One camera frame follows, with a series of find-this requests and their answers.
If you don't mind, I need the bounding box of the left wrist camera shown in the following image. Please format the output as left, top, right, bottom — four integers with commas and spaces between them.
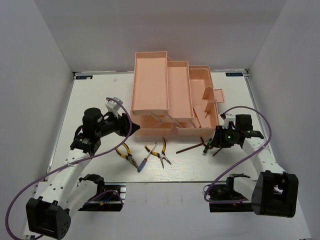
105, 97, 123, 118

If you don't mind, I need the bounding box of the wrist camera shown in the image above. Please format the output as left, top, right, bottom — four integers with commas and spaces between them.
105, 97, 123, 118
220, 113, 236, 130

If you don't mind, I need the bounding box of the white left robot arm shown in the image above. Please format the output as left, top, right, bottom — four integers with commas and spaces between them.
26, 107, 140, 240

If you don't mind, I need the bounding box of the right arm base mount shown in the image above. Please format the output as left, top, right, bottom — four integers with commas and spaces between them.
208, 183, 253, 213

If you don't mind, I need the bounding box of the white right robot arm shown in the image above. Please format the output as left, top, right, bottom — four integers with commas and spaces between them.
207, 114, 299, 218

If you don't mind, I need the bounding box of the green black precision screwdriver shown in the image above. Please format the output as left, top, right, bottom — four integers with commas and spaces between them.
203, 138, 212, 154

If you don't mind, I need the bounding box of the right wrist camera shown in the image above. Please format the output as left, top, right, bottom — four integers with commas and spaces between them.
220, 113, 236, 130

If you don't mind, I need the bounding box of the pink plastic toolbox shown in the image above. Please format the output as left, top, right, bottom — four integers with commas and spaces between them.
130, 51, 225, 137

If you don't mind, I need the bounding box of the brown hex key left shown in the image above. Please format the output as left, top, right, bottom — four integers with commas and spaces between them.
176, 137, 205, 154

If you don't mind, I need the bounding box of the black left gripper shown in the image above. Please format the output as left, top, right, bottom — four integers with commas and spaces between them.
96, 108, 141, 138

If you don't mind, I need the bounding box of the yellow pliers right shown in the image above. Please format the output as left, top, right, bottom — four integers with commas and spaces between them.
144, 137, 172, 168

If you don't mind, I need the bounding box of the yellow needle-nose pliers left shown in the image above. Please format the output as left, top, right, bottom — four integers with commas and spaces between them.
115, 143, 139, 169

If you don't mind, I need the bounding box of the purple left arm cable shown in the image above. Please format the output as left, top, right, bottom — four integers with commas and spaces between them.
4, 96, 133, 240

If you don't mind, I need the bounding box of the red blue handled screwdriver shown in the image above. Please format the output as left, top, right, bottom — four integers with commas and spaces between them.
137, 142, 157, 173

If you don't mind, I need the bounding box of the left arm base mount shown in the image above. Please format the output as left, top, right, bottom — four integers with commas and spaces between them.
79, 183, 126, 212

